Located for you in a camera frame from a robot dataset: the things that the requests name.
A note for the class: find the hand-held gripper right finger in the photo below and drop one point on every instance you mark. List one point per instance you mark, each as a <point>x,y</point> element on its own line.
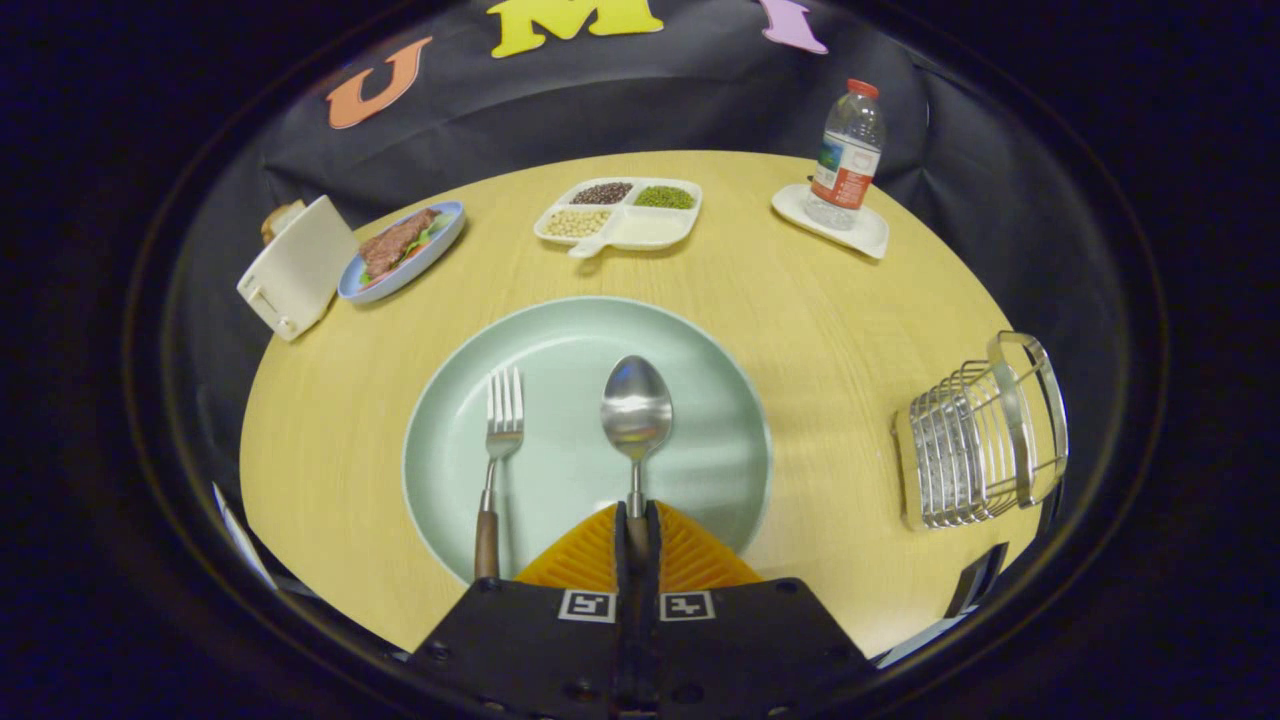
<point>740,650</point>

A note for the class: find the pile of green beans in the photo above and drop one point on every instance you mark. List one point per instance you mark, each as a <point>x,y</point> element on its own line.
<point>664,198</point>

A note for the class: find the clear plastic water bottle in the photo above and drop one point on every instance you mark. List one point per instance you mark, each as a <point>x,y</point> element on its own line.
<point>845,170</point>

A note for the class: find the dark rectangular object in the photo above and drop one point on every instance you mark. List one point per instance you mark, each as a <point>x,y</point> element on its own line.
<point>978,580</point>

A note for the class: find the pile of dark beans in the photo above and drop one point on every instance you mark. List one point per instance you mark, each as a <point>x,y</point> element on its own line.
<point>601,193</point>

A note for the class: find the white divided tray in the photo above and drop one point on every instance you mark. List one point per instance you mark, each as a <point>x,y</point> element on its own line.
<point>650,230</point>

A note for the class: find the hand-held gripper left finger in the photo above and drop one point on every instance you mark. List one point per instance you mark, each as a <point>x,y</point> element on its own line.
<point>540,650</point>

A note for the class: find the black backdrop cloth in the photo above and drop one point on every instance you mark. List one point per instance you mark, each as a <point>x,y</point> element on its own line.
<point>600,100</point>

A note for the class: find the steak with vegetables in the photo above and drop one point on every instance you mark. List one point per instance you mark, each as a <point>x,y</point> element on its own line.
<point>395,243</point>

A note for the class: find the white toaster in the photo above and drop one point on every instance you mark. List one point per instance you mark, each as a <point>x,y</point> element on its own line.
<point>300,270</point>

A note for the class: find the white coaster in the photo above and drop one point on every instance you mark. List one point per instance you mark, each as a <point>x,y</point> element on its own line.
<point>862,238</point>

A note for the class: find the blue plate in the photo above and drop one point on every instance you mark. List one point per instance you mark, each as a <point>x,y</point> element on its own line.
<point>435,250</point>

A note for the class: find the pale green plate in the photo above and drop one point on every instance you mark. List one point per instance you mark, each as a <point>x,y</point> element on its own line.
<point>700,450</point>

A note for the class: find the toasted bread slice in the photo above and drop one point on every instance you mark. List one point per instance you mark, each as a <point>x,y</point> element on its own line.
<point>280,218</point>

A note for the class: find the pile of yellow soybeans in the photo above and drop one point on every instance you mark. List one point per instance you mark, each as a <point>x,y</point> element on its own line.
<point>577,223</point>

